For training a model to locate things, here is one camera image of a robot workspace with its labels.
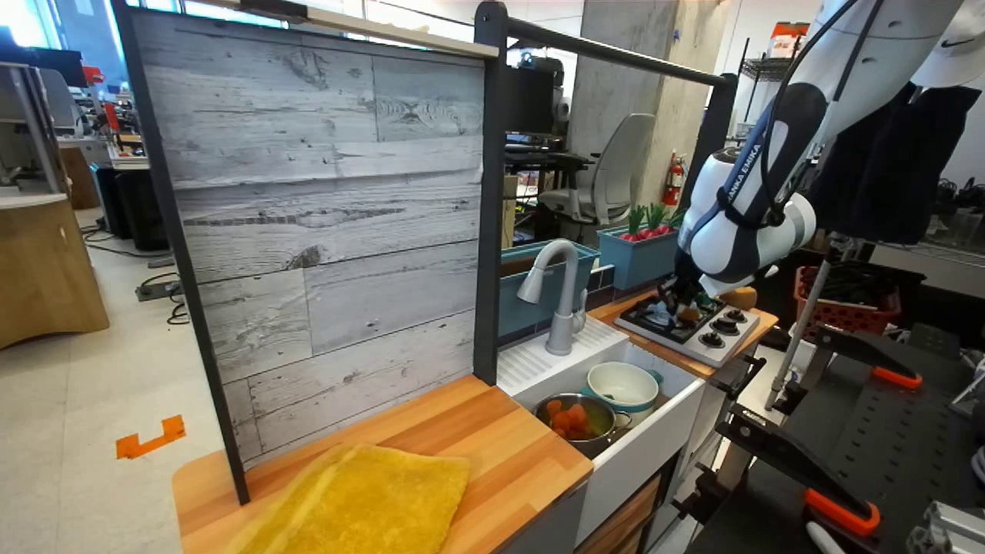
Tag steel pot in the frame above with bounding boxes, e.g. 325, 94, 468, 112
528, 389, 623, 461

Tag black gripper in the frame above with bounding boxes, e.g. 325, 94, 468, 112
669, 269, 734, 312

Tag yellow towel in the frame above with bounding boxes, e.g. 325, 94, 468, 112
224, 440, 477, 554

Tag white toy sink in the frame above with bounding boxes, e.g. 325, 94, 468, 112
497, 314, 715, 549

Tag grey toy faucet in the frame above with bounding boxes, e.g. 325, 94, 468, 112
514, 236, 591, 361

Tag tan wooden cabinet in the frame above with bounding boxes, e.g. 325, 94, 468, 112
0, 192, 113, 353

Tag empty teal planter box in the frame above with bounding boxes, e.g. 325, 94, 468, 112
497, 239, 603, 345

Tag black hanging bag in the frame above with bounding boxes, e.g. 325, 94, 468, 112
811, 81, 985, 249

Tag grey wood backsplash panel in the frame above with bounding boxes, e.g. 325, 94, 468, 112
127, 9, 491, 469

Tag white cap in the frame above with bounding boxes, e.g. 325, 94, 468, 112
906, 0, 985, 94

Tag white bowl teal rim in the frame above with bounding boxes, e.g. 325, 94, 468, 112
581, 356, 665, 414

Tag red crate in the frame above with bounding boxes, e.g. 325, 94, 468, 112
790, 260, 907, 337

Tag grey tripod stand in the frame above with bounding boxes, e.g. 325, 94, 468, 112
765, 236, 860, 414

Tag toy stove black grates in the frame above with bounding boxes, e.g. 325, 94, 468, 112
618, 290, 765, 373

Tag black clamp orange handle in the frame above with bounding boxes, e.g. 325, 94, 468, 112
671, 399, 886, 545
814, 324, 928, 397

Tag black pegboard table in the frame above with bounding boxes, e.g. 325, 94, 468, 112
657, 324, 985, 554

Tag red fire extinguisher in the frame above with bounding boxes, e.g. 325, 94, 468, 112
658, 150, 689, 210

